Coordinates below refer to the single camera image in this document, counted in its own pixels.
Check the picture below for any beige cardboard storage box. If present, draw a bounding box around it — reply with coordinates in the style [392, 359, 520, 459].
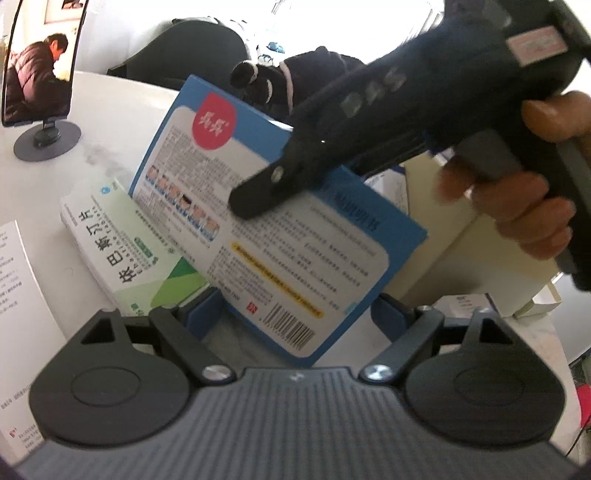
[382, 150, 563, 320]

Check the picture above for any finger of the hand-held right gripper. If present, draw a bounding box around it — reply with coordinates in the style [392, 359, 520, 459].
[229, 137, 352, 220]

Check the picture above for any blue medicine box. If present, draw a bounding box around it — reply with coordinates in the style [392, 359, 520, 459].
[127, 74, 428, 368]

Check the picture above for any white blue-striped medicine box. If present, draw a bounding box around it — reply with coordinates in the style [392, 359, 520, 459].
[366, 167, 409, 214]

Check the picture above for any smartphone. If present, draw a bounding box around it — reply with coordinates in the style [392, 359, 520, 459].
[1, 0, 89, 129]

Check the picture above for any black fleece coat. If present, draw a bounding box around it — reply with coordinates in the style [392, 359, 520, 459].
[230, 45, 370, 121]

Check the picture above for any black phone stand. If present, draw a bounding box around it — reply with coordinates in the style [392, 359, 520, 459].
[13, 117, 82, 163]

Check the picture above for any white marble desktop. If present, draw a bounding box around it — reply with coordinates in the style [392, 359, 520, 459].
[0, 69, 580, 462]

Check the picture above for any dark padded dining chair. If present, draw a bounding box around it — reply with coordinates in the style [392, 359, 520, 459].
[106, 17, 252, 90]

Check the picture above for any person's right hand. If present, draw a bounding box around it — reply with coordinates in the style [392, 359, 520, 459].
[438, 90, 591, 274]

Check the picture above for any green white medicine box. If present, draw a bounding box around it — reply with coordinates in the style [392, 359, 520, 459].
[59, 178, 212, 318]

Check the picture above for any white narrow medicine box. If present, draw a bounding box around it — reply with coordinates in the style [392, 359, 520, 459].
[0, 220, 53, 464]

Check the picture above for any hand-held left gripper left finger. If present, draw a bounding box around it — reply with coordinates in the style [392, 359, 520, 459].
[79, 287, 234, 385]

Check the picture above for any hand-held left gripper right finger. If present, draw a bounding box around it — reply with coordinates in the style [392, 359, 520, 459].
[359, 292, 518, 385]

